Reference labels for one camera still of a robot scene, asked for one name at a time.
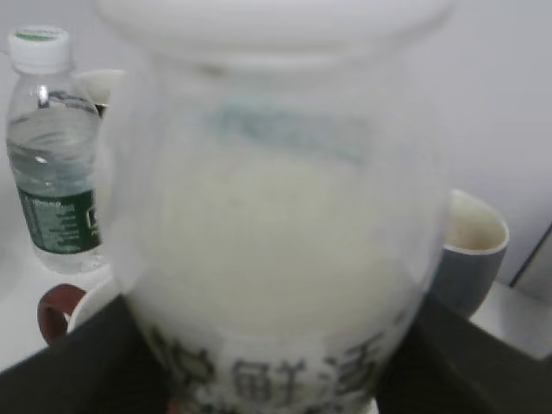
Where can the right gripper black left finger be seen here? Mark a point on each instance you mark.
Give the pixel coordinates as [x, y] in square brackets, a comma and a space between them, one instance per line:
[103, 366]

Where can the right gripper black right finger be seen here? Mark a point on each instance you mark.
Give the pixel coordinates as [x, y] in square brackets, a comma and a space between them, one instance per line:
[448, 365]

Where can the white milk bottle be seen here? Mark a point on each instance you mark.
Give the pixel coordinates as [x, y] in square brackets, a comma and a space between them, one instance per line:
[270, 195]

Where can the red ceramic mug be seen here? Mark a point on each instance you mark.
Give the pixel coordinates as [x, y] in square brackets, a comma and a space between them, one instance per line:
[66, 307]

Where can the dark grey mug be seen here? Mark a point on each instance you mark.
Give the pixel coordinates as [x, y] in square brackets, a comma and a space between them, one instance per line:
[475, 246]

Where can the clear water bottle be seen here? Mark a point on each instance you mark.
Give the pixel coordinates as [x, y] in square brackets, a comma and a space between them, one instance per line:
[51, 138]

